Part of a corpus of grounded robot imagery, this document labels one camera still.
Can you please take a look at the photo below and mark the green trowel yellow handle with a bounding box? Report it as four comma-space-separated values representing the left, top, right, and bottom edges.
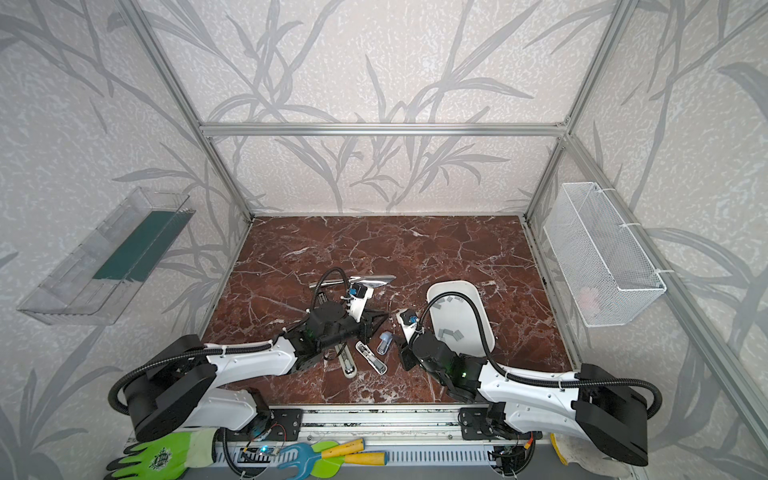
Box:
310, 438, 389, 479

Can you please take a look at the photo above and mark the black white stapler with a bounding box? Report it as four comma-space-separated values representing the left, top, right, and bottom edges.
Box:
316, 291, 359, 379

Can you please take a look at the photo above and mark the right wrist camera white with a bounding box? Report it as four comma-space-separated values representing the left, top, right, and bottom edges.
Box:
396, 308, 423, 343

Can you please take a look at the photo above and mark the grey staple strip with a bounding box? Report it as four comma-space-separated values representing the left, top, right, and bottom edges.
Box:
437, 328, 464, 342

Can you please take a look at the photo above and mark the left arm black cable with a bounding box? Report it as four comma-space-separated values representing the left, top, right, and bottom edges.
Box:
107, 266, 352, 416

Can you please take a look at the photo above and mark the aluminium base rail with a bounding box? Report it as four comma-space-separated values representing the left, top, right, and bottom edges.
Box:
125, 403, 625, 469

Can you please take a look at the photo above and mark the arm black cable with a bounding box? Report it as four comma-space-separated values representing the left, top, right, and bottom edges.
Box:
107, 266, 352, 416
417, 291, 664, 421

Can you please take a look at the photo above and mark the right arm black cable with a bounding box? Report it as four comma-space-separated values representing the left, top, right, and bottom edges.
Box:
417, 291, 664, 421

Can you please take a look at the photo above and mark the green black work glove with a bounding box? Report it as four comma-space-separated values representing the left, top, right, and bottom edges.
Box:
105, 429, 217, 480

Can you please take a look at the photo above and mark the white knit work glove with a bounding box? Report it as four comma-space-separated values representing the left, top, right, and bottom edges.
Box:
550, 433, 633, 479

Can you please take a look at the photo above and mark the pink object in basket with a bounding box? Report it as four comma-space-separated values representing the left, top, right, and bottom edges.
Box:
577, 287, 601, 322

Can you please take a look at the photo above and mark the white plastic tray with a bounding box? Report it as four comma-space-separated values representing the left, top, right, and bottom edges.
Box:
427, 280, 495, 357

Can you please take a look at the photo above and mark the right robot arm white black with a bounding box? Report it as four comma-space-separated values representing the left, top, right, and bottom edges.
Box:
399, 325, 660, 467

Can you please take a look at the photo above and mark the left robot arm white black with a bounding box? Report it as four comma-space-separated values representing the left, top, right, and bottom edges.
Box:
108, 299, 389, 442

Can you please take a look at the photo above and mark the white wire mesh basket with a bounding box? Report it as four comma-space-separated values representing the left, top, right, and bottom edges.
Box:
544, 182, 667, 328

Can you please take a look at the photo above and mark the small white stapler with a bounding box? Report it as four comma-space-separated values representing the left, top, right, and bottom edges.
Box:
355, 341, 388, 375

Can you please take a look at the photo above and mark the clear acrylic wall shelf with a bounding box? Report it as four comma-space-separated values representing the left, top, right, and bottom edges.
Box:
18, 187, 196, 326

